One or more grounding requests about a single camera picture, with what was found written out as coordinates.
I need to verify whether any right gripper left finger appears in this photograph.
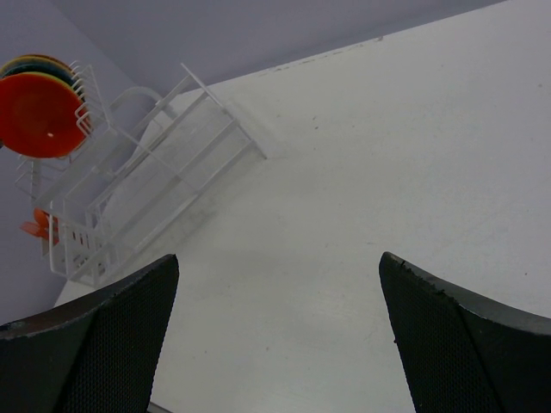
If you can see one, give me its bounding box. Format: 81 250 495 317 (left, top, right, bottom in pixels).
1 255 179 412

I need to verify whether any orange plastic bowl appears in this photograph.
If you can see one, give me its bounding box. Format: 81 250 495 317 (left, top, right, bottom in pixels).
1 72 90 158

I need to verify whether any white wire dish rack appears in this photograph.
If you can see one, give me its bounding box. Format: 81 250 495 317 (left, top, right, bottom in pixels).
15 64 258 288

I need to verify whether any orange plastic utensil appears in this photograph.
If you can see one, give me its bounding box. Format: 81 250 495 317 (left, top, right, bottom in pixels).
20 208 50 240

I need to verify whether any lime green bowl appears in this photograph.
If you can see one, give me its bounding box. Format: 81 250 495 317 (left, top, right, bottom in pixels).
1 59 75 87

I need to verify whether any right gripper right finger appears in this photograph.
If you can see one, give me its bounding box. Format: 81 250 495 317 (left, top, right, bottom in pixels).
379 252 550 412

